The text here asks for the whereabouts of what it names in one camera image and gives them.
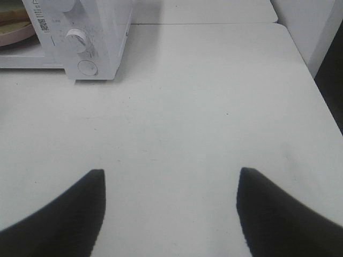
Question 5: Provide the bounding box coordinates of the pink plate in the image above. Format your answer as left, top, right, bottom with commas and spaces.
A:
1, 21, 36, 47

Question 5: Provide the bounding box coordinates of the white bread sandwich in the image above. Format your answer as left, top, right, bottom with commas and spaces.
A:
1, 0, 31, 35

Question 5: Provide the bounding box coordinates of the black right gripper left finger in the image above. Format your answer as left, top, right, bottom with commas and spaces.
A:
1, 169, 105, 256

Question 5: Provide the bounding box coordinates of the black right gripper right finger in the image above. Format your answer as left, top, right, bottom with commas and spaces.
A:
236, 168, 342, 256

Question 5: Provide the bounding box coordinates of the lower white microwave knob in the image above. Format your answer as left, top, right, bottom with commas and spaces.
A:
65, 28, 88, 54

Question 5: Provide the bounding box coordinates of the round door release button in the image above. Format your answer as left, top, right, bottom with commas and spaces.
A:
78, 60, 98, 76

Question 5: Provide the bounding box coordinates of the upper white microwave knob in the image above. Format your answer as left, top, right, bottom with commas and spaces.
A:
53, 0, 77, 12

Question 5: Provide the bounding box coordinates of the white microwave knob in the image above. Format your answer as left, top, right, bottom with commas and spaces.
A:
53, 0, 77, 12
65, 28, 88, 54

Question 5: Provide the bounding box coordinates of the white microwave oven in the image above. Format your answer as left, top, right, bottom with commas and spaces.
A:
1, 0, 132, 80

